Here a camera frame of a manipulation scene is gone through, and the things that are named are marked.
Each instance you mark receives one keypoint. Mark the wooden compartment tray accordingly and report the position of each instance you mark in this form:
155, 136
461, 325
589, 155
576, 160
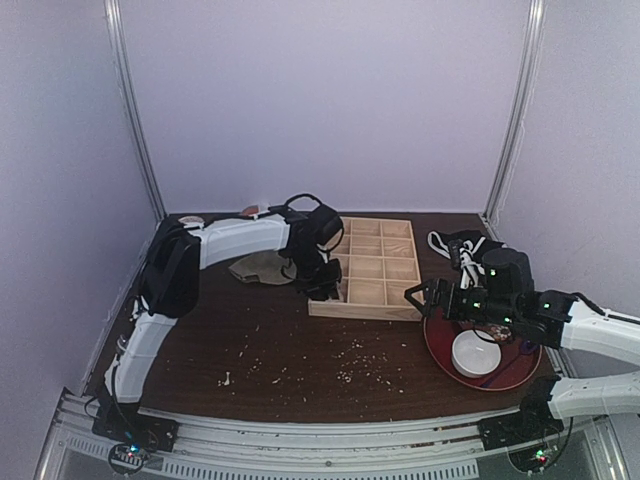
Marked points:
379, 262

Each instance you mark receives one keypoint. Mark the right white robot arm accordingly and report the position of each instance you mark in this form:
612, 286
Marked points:
569, 321

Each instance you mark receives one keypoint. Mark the right aluminium frame post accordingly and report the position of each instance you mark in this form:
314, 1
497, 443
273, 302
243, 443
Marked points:
515, 126

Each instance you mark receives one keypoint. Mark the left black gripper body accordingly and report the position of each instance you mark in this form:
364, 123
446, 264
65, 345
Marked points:
322, 279

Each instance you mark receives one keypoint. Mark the round red tray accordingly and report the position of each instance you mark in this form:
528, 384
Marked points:
518, 364

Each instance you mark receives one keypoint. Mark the small patterned bowl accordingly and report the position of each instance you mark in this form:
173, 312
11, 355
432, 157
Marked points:
191, 219

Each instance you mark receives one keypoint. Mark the black and white garment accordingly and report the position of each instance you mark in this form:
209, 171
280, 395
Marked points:
473, 241

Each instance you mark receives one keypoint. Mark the olive green underwear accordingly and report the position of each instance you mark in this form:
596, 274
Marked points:
267, 268

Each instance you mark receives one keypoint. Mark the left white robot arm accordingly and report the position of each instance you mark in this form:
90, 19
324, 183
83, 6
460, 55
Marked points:
169, 288

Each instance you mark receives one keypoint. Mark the aluminium frame post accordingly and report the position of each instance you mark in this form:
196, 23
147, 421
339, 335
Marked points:
515, 126
115, 27

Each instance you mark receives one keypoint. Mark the white bowl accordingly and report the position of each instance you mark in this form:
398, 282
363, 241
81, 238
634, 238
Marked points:
475, 354

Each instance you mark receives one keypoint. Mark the orange underwear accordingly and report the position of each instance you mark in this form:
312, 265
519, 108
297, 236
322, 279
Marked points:
253, 210

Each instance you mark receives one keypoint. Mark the red floral dish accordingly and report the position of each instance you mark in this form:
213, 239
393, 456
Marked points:
494, 334

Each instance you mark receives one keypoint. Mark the left aluminium frame post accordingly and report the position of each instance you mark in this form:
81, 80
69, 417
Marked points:
115, 27

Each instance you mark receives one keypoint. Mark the purple spoon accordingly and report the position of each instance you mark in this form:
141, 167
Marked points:
526, 348

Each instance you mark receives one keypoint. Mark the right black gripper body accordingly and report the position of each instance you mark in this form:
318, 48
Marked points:
441, 296

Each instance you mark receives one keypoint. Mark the front aluminium rail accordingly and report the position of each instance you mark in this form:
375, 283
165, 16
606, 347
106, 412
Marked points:
441, 448

